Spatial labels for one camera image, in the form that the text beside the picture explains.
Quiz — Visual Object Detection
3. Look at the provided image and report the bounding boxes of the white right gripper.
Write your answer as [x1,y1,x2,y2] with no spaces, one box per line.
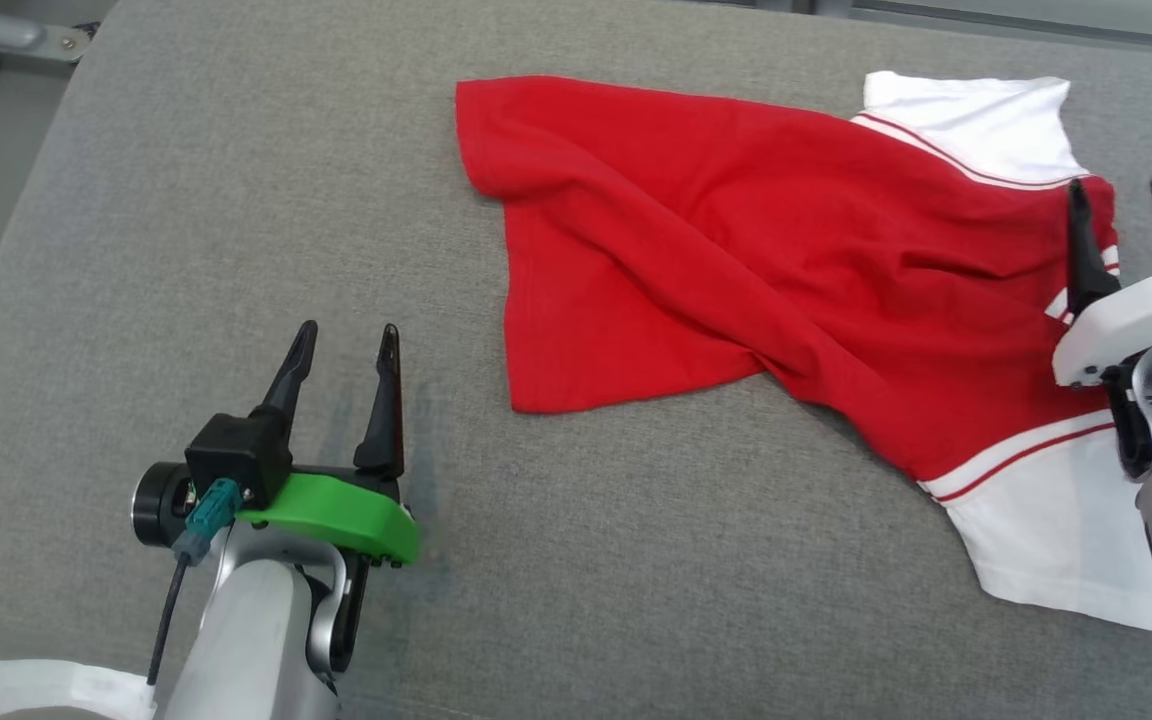
[1052,174,1152,389]

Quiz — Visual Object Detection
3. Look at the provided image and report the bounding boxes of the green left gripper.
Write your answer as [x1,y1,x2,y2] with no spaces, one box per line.
[234,319,422,569]

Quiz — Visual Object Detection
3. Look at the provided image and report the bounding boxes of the red shirt with white sleeves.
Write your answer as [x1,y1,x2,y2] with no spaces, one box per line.
[454,70,1152,634]

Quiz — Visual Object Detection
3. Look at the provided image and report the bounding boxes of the teal left camera connector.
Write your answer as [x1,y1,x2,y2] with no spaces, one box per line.
[172,478,242,567]

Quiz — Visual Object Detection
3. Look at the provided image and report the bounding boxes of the black left camera cable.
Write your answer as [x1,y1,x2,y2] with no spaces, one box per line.
[146,555,192,686]

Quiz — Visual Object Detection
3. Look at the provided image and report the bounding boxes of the blank white cable tag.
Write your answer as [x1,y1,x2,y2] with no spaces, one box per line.
[0,658,159,720]

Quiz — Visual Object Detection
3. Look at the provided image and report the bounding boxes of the grey metal wheeled frame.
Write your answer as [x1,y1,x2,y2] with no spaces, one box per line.
[0,0,99,63]

